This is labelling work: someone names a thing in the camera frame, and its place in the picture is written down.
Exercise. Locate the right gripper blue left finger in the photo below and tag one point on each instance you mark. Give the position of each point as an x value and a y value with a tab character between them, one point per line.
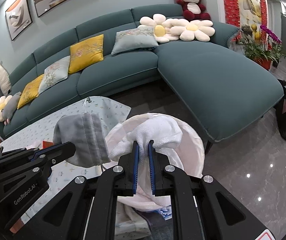
135	152

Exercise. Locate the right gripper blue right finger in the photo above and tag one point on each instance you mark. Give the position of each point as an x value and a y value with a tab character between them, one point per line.
151	166

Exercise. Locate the white cloth towel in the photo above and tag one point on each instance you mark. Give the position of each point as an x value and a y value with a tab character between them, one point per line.
162	130

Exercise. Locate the grey cloth pouch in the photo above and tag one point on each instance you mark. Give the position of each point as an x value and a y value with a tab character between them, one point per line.
85	132

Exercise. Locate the red gold gift box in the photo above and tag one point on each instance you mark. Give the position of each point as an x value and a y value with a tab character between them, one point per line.
46	144

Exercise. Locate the blue white tissue box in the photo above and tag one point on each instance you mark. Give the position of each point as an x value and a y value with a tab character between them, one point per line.
165	212

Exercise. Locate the floral light blue tablecloth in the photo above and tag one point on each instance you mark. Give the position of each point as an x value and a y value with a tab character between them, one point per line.
111	113

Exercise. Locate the grey plush toy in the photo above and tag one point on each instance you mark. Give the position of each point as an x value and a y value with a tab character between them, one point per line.
10	107

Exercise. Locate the teal sectional sofa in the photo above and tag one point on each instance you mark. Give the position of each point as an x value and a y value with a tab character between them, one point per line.
224	90

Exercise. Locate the yellow embroidered cushion left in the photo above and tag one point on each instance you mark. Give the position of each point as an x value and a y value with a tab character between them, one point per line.
30	92

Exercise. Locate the yellow embroidered cushion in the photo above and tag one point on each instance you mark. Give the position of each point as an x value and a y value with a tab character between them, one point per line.
30	92
86	53

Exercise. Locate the white panda plush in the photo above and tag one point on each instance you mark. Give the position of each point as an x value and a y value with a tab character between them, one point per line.
5	84

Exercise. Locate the light blue cushion right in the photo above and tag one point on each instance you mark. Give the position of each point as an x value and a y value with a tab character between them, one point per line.
132	39

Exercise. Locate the light blue cushion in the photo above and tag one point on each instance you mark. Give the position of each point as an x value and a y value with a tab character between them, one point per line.
54	73
132	39

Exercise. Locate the white flower pillow inner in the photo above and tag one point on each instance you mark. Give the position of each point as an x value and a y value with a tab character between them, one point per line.
161	27

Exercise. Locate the white flower pillow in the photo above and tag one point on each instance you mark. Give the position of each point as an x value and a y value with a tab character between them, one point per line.
161	27
200	30

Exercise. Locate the yellow embroidered cushion centre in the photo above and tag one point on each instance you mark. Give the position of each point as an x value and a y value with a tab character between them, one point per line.
86	53

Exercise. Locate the light blue cushion left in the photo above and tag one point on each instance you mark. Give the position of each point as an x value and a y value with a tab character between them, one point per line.
54	73

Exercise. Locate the white flower pillow outer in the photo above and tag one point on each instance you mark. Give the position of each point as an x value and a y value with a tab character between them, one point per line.
200	30

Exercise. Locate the red white teddy bear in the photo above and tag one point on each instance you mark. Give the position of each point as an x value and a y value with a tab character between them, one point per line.
193	10

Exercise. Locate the potted orchid plant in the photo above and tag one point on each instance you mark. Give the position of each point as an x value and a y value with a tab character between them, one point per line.
262	46

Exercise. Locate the abstract framed picture left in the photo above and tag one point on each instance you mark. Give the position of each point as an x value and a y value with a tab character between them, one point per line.
18	18

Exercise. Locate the red patterned wall panel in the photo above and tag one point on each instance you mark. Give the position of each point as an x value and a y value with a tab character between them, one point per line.
232	12

